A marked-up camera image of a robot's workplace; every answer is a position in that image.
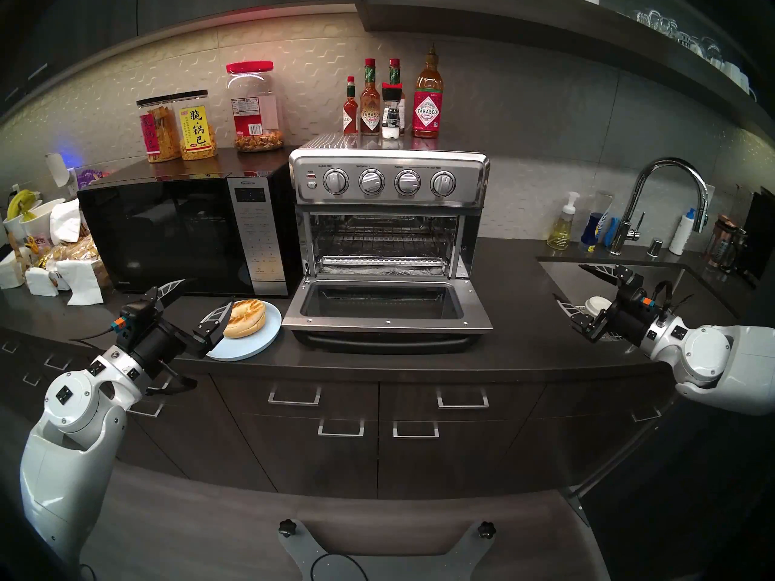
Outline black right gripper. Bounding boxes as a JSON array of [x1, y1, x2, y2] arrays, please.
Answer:
[[554, 263, 662, 346]]

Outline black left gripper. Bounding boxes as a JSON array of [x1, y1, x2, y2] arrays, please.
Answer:
[[117, 279, 236, 378]]

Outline toasted bagel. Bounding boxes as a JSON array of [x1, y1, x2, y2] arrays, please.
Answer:
[[224, 300, 267, 340]]

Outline light blue plate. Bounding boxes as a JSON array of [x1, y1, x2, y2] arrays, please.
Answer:
[[206, 300, 282, 361]]

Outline glass oven door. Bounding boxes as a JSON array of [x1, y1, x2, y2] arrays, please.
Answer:
[[282, 277, 494, 353]]

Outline foil lined oven tray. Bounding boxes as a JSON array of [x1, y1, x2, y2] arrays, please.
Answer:
[[312, 265, 458, 279]]

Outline stainless steel toaster oven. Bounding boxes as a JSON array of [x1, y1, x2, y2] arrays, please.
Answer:
[[289, 132, 491, 281]]

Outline stainless steel sink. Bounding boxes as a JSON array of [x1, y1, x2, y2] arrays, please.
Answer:
[[536, 256, 740, 344]]

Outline chrome gooseneck faucet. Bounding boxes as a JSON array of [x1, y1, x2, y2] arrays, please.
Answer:
[[608, 157, 710, 257]]

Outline blue dish soap bottle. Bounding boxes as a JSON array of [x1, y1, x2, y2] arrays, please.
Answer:
[[580, 209, 606, 252]]

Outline yellow liquid soap dispenser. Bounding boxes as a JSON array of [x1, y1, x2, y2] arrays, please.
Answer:
[[548, 191, 580, 248]]

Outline black silver microwave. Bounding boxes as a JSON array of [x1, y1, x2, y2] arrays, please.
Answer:
[[77, 149, 302, 298]]

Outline white bottle blue cap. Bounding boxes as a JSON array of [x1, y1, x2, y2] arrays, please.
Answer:
[[668, 208, 696, 255]]

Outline white paper napkin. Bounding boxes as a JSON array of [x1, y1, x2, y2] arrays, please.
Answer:
[[56, 259, 105, 306]]

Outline glass french press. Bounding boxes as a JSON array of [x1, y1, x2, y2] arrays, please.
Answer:
[[705, 215, 747, 271]]

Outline clear bag of bread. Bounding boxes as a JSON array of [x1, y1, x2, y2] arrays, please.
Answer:
[[33, 235, 101, 266]]

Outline white container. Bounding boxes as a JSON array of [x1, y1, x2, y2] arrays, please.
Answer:
[[24, 266, 59, 297]]

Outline white paper bag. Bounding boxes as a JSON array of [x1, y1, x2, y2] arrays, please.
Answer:
[[48, 199, 82, 245]]

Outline white bowl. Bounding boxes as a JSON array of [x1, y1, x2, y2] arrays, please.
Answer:
[[3, 199, 64, 241]]

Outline black countertop appliance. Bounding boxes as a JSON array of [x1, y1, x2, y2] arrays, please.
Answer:
[[742, 186, 775, 281]]

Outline red label snack jar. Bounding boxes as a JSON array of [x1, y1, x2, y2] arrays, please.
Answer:
[[136, 96, 181, 163]]

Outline white box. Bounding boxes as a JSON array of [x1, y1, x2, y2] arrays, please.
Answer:
[[0, 250, 25, 290]]

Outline yellow label snack jar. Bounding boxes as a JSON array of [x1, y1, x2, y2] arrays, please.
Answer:
[[174, 90, 217, 161]]

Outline yellow bananas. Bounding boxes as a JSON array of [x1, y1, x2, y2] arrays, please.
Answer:
[[6, 189, 38, 220]]

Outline red lid clear snack jar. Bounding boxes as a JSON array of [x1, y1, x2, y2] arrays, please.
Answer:
[[226, 61, 284, 153]]

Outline dark wood base cabinet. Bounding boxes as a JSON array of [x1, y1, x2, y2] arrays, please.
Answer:
[[0, 338, 679, 502]]

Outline large orange Tabasco bottle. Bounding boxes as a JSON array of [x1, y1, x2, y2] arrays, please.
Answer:
[[413, 44, 444, 139]]

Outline small red Tabasco bottle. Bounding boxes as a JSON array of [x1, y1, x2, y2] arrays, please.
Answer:
[[343, 76, 359, 134]]

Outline brown sauce Tabasco bottle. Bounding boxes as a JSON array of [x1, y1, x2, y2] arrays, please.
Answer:
[[360, 58, 381, 135]]

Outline green neck sauce bottle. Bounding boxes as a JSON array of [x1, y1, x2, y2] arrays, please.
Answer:
[[389, 58, 406, 134]]

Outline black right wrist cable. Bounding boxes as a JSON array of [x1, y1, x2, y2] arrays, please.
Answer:
[[653, 280, 695, 321]]

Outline wire oven rack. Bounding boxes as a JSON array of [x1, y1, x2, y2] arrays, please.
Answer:
[[316, 229, 453, 269]]

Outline black base cable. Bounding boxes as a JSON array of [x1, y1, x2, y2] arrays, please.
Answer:
[[310, 553, 369, 581]]

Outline dark wall shelf unit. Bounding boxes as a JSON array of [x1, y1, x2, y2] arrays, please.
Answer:
[[357, 0, 775, 142]]

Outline grey wall cabinet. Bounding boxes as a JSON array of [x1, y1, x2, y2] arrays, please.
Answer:
[[0, 0, 364, 111]]

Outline grey robot base bracket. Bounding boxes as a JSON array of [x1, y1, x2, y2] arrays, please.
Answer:
[[279, 519, 497, 581]]

